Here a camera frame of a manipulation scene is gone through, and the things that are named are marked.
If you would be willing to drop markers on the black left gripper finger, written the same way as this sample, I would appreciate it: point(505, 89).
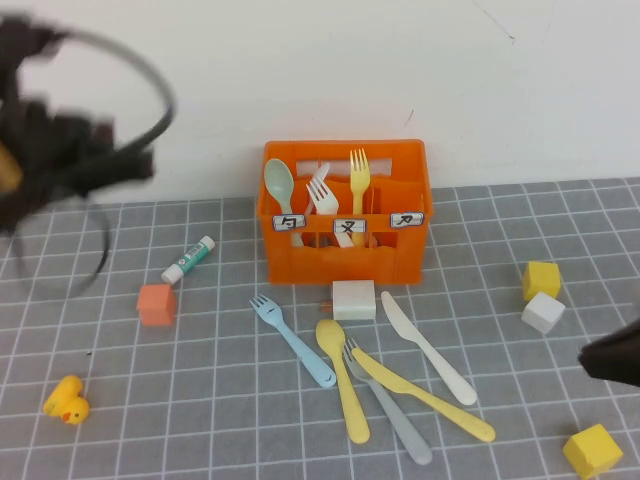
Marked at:
point(135, 158)
point(135, 175)

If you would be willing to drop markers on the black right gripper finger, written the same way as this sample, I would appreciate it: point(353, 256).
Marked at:
point(590, 360)

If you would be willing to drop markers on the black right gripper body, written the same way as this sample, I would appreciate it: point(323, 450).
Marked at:
point(622, 355)

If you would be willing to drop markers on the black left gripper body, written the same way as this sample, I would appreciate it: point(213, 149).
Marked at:
point(65, 155)

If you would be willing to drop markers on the pale green plastic spoon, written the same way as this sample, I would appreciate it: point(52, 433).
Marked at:
point(278, 180)

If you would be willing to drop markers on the yellow plastic knife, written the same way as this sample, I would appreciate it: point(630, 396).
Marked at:
point(430, 400)

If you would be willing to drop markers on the white plastic knife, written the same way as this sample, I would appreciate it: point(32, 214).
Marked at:
point(415, 335)

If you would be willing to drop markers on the grey plastic fork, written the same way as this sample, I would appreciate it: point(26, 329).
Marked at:
point(400, 430)

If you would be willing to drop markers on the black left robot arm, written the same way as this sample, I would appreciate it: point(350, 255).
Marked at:
point(12, 212)

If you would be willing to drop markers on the orange plastic cutlery holder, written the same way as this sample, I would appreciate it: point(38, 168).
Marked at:
point(345, 265)

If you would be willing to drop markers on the white foam cube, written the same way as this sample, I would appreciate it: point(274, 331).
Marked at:
point(542, 312)

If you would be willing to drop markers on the yellow foam cube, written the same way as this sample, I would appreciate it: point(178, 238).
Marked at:
point(541, 281)
point(593, 452)

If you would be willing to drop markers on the green white glue stick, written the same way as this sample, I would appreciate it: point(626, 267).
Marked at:
point(190, 259)

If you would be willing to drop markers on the orange foam block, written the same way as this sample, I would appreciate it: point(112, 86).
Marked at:
point(156, 306)

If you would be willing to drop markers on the paper label spoon character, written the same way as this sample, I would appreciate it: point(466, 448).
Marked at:
point(288, 223)

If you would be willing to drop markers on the white fork in crate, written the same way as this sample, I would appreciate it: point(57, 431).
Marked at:
point(322, 172)

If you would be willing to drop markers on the paper label fork character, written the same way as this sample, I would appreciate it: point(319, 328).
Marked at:
point(349, 226)

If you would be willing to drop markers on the yellow plastic fork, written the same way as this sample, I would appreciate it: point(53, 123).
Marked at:
point(358, 185)

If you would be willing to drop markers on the paper label knife character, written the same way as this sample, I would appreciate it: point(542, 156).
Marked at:
point(406, 220)

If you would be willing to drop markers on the yellow rubber duck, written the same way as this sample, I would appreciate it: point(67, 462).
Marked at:
point(67, 402)

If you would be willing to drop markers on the light blue plastic fork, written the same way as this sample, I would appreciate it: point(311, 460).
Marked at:
point(302, 352)

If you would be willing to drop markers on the white eraser block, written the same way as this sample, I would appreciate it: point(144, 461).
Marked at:
point(352, 300)

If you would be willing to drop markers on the yellow plastic spoon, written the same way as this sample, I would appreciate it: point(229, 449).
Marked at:
point(330, 337)

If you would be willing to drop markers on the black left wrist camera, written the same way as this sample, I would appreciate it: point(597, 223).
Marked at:
point(25, 32)

